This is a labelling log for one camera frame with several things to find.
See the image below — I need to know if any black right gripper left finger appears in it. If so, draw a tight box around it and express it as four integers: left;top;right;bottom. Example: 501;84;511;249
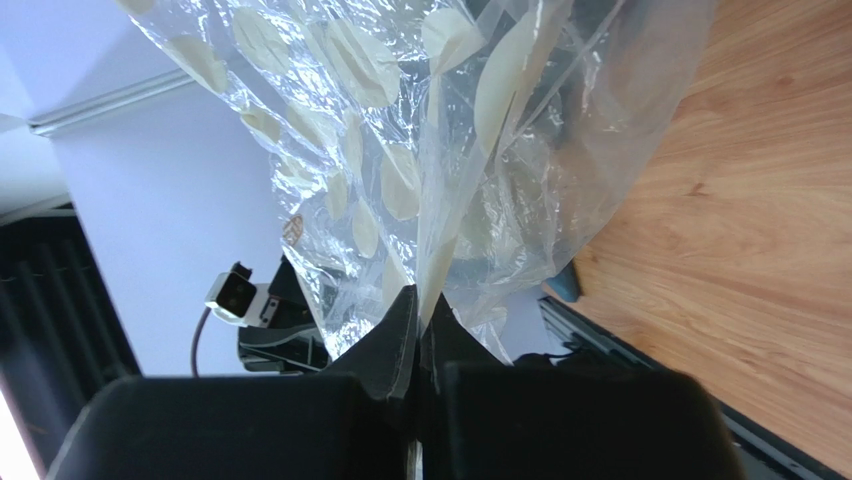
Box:
48;285;418;479

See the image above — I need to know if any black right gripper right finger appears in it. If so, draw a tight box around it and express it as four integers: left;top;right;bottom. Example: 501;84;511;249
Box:
419;293;745;479

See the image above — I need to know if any clear polka dot zip bag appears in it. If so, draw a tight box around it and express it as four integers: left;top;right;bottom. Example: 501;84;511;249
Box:
123;1;716;358

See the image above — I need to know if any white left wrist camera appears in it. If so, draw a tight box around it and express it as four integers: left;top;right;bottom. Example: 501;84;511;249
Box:
204;262;281;328

